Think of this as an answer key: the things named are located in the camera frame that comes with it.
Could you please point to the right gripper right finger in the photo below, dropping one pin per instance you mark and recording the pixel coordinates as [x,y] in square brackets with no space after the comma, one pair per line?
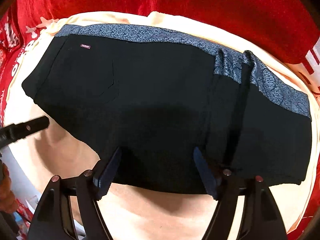
[245,209]

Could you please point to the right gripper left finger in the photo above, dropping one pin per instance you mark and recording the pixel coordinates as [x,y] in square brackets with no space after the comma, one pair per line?
[54,216]

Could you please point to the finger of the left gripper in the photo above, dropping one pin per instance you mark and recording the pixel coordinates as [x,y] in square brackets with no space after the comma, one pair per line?
[24,129]

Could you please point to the black pants blue patterned trim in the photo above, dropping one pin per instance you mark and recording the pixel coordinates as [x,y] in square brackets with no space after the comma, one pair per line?
[157,94]

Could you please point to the person's left hand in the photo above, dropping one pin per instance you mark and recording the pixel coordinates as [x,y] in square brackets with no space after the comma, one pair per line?
[8,201]

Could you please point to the red sofa cover white characters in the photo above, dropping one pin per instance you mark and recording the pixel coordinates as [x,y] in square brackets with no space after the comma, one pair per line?
[287,29]

